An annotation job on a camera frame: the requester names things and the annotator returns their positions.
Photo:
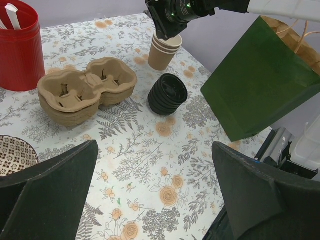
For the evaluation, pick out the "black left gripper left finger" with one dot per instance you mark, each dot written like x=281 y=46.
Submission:
x=46 y=201

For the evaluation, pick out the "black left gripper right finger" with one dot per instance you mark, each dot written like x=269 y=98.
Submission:
x=262 y=202

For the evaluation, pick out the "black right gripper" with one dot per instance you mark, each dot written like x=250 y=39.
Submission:
x=171 y=17

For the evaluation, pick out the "stack of brown paper cups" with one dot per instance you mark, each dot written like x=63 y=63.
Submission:
x=163 y=51

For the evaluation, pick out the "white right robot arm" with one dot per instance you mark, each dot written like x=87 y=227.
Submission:
x=308 y=10

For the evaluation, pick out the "patterned small bowl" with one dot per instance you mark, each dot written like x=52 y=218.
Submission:
x=15 y=155

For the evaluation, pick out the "black equipment beside table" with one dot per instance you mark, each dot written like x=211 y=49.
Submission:
x=275 y=152

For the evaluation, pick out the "translucent plastic bin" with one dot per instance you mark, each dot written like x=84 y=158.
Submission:
x=305 y=149

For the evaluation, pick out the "brown pulp cup carrier stack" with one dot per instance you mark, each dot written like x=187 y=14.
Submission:
x=70 y=97

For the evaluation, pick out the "green paper bag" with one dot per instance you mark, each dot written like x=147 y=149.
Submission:
x=269 y=72

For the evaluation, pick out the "red ribbed straw holder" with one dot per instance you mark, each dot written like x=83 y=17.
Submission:
x=21 y=53

